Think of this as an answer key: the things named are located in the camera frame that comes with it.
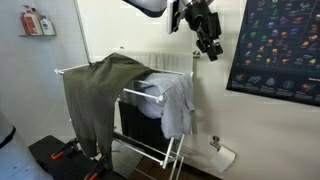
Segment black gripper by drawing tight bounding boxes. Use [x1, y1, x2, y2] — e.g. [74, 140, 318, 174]
[185, 0, 223, 61]

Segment blue striped shirt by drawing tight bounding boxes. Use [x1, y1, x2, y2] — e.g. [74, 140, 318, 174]
[135, 73, 195, 139]

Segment olive green trousers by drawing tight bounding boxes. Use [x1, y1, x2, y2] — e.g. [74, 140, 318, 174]
[63, 53, 153, 169]

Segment dark space poster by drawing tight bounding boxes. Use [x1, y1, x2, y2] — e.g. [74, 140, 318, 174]
[226, 0, 320, 106]

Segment chrome toilet paper holder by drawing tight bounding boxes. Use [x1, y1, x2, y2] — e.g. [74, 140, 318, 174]
[210, 136, 221, 151]

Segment white toilet paper roll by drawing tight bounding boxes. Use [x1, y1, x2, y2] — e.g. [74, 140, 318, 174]
[211, 146, 236, 173]

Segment white clothes drying rack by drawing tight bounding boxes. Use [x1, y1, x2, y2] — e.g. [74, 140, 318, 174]
[54, 63, 195, 180]

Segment black orange right clamp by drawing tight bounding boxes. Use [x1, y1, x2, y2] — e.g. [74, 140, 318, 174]
[84, 156, 107, 180]

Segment black orange clamp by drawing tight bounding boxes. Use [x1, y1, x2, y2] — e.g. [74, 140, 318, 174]
[51, 138, 79, 160]
[84, 156, 107, 180]

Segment white blue lotion bottle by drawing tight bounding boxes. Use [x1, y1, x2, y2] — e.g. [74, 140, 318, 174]
[40, 15, 55, 35]

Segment black orange left clamp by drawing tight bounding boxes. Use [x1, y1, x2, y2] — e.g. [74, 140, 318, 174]
[51, 138, 79, 160]

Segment black platform board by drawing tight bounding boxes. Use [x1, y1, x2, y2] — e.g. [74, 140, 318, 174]
[29, 135, 126, 180]

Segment chrome towel rail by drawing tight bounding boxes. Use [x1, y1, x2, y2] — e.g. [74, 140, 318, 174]
[119, 46, 201, 59]

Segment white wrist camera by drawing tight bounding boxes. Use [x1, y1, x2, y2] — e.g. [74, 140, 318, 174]
[167, 0, 180, 34]

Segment wall shelf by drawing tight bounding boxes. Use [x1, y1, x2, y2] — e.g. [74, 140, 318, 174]
[17, 34, 56, 37]

